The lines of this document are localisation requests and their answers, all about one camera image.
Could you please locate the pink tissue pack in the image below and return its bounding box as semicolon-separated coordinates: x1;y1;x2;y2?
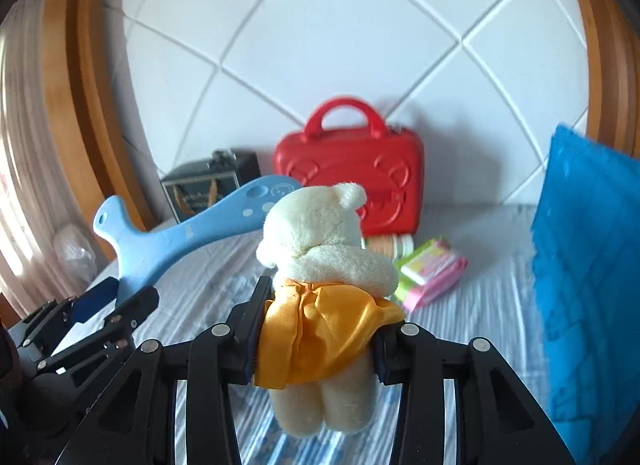
400;237;469;287
392;272;463;314

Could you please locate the cream and green roll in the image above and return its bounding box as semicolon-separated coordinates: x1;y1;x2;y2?
364;234;416;262

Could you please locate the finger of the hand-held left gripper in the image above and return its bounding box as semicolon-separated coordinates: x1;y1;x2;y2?
37;286;161;382
10;277;121;351

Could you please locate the red plastic toy suitcase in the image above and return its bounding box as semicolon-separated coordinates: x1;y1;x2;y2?
274;97;426;237

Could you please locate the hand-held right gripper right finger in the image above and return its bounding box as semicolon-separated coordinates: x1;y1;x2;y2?
372;322;576;465

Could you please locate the clear plastic bag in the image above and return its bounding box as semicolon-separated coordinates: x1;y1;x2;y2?
52;225;101;278

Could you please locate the black gift box gold ribbon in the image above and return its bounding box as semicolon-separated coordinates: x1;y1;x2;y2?
161;150;261;224

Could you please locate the beige curtain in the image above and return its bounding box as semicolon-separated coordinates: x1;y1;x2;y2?
0;0;76;316

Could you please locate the blue plastic storage crate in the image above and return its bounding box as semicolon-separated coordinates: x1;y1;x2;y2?
530;124;640;465

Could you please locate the round desktop with striped cloth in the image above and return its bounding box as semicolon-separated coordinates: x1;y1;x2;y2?
85;202;566;465

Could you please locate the light blue plastic paddle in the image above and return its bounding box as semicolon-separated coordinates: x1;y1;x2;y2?
92;174;303;306

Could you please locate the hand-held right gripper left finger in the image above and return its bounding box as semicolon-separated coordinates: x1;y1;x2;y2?
55;275;276;465

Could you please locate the white bear plush yellow dress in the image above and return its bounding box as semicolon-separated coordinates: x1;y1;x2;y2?
252;182;406;438

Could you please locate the wooden arch frame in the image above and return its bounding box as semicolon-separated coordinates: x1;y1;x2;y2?
40;0;166;251
557;0;640;160

